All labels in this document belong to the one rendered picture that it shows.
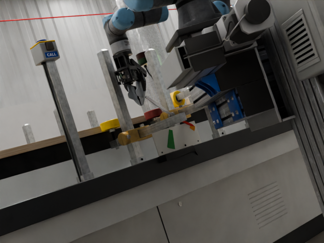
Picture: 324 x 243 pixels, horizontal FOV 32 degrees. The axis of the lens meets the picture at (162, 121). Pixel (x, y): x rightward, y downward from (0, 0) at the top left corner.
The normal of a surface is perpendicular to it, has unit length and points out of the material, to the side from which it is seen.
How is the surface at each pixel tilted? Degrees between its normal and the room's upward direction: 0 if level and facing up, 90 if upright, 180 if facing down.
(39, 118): 90
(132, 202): 90
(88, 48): 90
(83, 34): 90
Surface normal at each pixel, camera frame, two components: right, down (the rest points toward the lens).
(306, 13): -0.94, 0.30
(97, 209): 0.64, -0.26
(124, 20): 0.32, -0.17
